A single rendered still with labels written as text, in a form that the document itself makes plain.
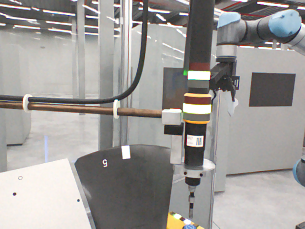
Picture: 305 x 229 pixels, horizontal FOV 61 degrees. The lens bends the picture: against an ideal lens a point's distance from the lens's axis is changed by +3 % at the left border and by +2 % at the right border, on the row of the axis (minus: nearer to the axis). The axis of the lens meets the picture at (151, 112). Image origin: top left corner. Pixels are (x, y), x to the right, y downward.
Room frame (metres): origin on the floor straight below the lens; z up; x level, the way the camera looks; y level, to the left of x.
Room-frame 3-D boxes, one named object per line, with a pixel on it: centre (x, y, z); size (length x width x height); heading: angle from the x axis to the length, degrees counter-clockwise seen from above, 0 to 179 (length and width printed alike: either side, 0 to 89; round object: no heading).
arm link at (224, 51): (0.96, -0.27, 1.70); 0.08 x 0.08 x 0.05
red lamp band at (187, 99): (0.41, -0.07, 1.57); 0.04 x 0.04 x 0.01
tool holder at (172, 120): (0.41, -0.06, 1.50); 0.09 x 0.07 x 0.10; 80
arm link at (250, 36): (0.96, -0.37, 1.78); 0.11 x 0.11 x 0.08; 13
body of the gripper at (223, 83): (0.96, -0.27, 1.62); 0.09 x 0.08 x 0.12; 135
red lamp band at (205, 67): (0.41, -0.07, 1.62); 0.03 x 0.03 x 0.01
